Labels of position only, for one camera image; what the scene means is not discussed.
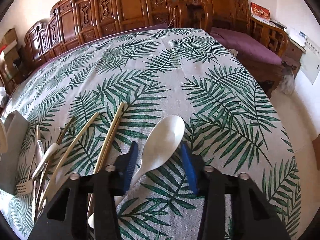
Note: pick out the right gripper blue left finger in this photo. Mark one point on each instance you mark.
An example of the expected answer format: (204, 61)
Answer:
(125, 167)

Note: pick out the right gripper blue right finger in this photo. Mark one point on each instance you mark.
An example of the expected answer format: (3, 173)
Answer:
(193, 166)

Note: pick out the white plastic rice spoon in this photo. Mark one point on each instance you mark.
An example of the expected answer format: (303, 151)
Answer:
(160, 145)

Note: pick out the silver metal fork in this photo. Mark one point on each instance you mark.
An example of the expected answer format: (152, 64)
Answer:
(26, 187)

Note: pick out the grey rectangular utensil tray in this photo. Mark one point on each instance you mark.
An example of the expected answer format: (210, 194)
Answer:
(15, 126)

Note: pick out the green leaf print tablecloth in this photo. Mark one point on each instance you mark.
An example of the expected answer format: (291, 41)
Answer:
(229, 120)

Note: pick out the purple armchair seat cushion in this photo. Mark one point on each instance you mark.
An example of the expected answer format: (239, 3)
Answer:
(246, 46)

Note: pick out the grey fluffy duster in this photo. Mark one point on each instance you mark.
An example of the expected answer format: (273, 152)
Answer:
(287, 83)

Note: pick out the wooden side table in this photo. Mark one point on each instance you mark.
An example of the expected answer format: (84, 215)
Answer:
(291, 57)

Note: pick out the carved wooden armchair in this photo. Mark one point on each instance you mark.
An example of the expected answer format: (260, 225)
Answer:
(234, 15)

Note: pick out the long carved wooden sofa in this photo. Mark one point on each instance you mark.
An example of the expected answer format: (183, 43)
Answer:
(76, 22)

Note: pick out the stacked cardboard boxes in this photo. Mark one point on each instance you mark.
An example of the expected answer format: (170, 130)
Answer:
(11, 62)

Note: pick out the red gift box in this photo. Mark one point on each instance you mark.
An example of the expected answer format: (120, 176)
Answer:
(260, 13)

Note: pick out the white box on side table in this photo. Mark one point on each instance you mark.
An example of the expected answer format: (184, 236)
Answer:
(297, 36)

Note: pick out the white wall cabinet panel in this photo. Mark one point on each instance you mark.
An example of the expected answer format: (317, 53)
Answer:
(310, 60)

